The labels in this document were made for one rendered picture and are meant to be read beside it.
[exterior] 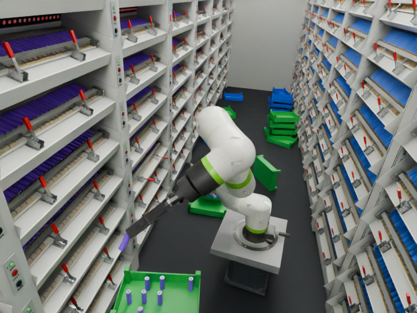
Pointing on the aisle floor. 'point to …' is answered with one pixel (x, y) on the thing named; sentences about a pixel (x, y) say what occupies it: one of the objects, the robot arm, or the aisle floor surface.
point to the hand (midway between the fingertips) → (139, 226)
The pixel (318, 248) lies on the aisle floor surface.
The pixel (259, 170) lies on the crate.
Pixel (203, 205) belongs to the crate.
